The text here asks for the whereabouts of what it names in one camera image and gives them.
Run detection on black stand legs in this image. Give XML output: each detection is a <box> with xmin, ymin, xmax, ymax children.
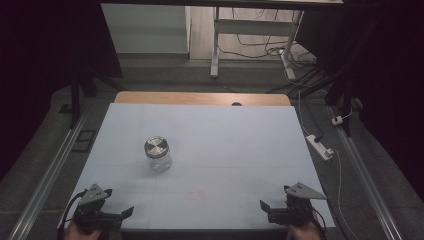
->
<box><xmin>266</xmin><ymin>64</ymin><xmax>355</xmax><ymax>138</ymax></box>
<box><xmin>59</xmin><ymin>64</ymin><xmax>127</xmax><ymax>130</ymax></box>

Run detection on metal floor rail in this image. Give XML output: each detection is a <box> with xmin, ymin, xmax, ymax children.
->
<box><xmin>329</xmin><ymin>106</ymin><xmax>405</xmax><ymax>240</ymax></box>
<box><xmin>6</xmin><ymin>109</ymin><xmax>90</xmax><ymax>240</ymax></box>

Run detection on tangle of black floor cables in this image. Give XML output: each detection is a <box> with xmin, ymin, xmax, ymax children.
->
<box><xmin>218</xmin><ymin>8</ymin><xmax>318</xmax><ymax>69</ymax></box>

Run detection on thin white cable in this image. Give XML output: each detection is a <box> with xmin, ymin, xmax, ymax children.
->
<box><xmin>297</xmin><ymin>89</ymin><xmax>313</xmax><ymax>138</ymax></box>

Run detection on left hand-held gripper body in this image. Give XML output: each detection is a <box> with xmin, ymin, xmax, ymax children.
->
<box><xmin>72</xmin><ymin>183</ymin><xmax>124</xmax><ymax>234</ymax></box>

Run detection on light blue table mat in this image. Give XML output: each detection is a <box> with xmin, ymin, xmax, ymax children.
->
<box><xmin>58</xmin><ymin>102</ymin><xmax>336</xmax><ymax>231</ymax></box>

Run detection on person's left hand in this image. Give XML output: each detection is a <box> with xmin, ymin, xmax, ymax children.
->
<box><xmin>63</xmin><ymin>221</ymin><xmax>105</xmax><ymax>240</ymax></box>

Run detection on white frame desk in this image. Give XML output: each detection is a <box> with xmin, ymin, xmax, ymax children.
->
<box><xmin>99</xmin><ymin>0</ymin><xmax>344</xmax><ymax>81</ymax></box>

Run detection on white cabinet panel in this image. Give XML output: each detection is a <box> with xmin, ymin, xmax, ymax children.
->
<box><xmin>100</xmin><ymin>3</ymin><xmax>192</xmax><ymax>55</ymax></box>

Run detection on black curtain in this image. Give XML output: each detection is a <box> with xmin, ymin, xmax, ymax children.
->
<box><xmin>0</xmin><ymin>0</ymin><xmax>117</xmax><ymax>183</ymax></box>
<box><xmin>295</xmin><ymin>0</ymin><xmax>424</xmax><ymax>201</ymax></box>

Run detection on person's right hand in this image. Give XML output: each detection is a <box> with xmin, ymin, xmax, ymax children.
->
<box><xmin>287</xmin><ymin>212</ymin><xmax>326</xmax><ymax>240</ymax></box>

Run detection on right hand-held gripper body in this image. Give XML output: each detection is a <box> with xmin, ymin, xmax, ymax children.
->
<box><xmin>267</xmin><ymin>181</ymin><xmax>328</xmax><ymax>228</ymax></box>

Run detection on long white cable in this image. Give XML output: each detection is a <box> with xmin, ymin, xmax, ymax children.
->
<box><xmin>331</xmin><ymin>148</ymin><xmax>362</xmax><ymax>240</ymax></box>

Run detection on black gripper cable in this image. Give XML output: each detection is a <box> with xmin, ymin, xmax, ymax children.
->
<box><xmin>57</xmin><ymin>189</ymin><xmax>88</xmax><ymax>240</ymax></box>
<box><xmin>311</xmin><ymin>206</ymin><xmax>328</xmax><ymax>239</ymax></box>

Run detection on silver metal jar lid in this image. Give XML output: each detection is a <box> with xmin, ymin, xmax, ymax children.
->
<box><xmin>143</xmin><ymin>135</ymin><xmax>170</xmax><ymax>159</ymax></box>

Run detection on white power strip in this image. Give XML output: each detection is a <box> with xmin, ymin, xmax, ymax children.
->
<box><xmin>305</xmin><ymin>133</ymin><xmax>335</xmax><ymax>162</ymax></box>

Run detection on clear glass jar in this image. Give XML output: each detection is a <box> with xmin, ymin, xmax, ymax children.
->
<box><xmin>146</xmin><ymin>146</ymin><xmax>173</xmax><ymax>173</ymax></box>

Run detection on wooden table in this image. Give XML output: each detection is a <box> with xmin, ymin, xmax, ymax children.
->
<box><xmin>114</xmin><ymin>91</ymin><xmax>292</xmax><ymax>107</ymax></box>

